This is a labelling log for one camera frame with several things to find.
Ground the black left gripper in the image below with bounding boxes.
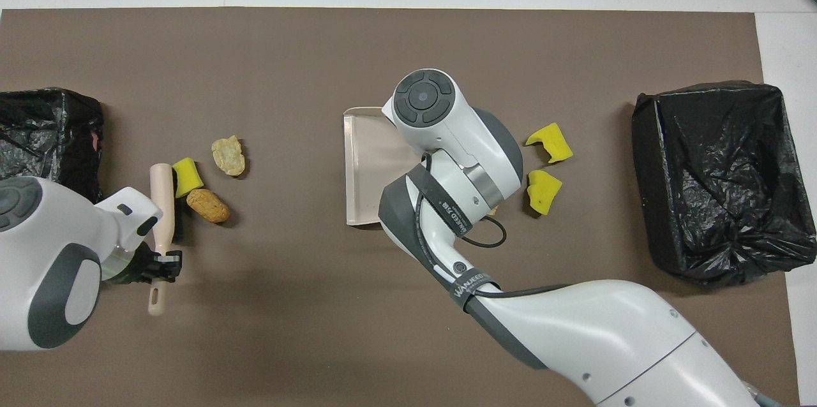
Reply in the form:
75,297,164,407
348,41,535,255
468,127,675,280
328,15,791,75
102,244,184,286

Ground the beige hand brush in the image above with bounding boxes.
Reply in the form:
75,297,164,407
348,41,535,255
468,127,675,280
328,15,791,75
147,163,187,317

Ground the brown bread roll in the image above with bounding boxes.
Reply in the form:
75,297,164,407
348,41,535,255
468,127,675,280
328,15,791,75
186,188,232,225

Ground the small yellow sponge piece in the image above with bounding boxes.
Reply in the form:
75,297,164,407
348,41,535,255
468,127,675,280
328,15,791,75
172,157,206,199

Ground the pale crusty bread piece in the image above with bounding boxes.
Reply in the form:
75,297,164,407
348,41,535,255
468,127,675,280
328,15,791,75
211,135,247,177

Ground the beige plastic dustpan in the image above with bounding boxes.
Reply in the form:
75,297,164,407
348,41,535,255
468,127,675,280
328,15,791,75
343,106,419,228

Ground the notched yellow sponge chunk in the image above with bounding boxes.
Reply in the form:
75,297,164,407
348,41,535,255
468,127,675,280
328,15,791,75
525,122,574,165

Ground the black bin with pink label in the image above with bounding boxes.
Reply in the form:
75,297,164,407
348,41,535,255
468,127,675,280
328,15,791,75
0,87,105,205

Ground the black bag lined bin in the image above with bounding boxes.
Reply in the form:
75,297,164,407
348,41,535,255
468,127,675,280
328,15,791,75
631,80,817,287

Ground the brown table mat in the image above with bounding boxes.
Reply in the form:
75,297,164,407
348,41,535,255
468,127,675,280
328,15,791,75
0,6,800,407

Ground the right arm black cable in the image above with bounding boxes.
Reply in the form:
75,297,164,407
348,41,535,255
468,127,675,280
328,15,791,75
414,165,570,297

